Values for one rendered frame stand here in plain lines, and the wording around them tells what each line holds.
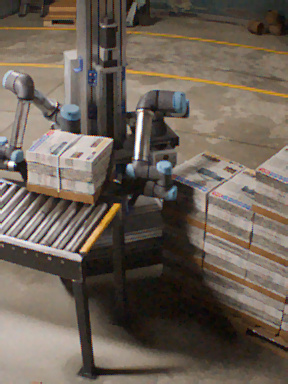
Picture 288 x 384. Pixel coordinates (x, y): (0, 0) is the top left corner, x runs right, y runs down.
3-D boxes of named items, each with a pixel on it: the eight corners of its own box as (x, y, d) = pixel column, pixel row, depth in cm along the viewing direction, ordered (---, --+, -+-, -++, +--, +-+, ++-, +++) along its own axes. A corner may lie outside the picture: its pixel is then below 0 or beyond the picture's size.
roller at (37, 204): (50, 199, 340) (50, 191, 338) (11, 246, 302) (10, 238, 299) (42, 197, 342) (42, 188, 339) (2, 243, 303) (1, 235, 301)
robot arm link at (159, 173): (148, 166, 325) (148, 186, 331) (172, 168, 324) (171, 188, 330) (150, 158, 332) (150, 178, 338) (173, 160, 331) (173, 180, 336)
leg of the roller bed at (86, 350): (96, 370, 329) (87, 276, 295) (92, 376, 324) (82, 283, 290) (86, 367, 330) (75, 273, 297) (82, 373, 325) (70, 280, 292)
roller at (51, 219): (73, 203, 336) (73, 195, 334) (34, 252, 298) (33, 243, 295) (64, 202, 338) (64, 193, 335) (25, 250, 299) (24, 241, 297)
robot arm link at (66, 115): (69, 135, 368) (68, 113, 361) (54, 128, 376) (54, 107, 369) (85, 128, 375) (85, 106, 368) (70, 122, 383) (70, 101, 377)
